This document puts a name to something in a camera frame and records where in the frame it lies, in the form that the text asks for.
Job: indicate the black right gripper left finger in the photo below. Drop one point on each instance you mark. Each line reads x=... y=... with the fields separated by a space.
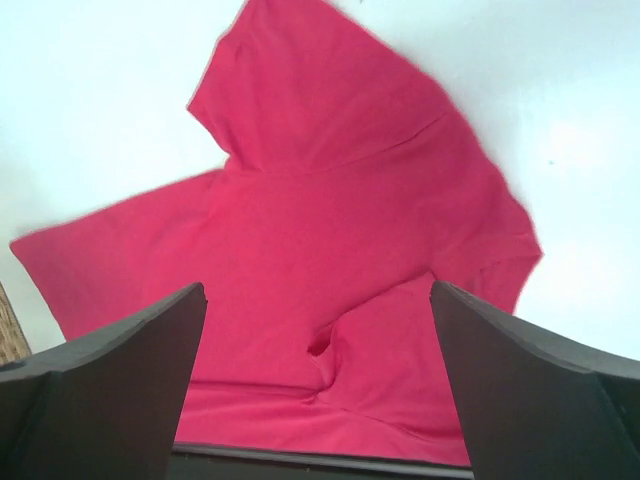
x=105 y=405

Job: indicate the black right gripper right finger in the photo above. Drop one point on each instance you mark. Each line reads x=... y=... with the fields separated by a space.
x=533 y=404

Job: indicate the wicker basket with cloth liner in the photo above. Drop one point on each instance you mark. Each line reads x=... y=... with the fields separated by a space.
x=13 y=343

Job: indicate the pink t shirt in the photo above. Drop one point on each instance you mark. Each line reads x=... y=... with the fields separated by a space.
x=352 y=184

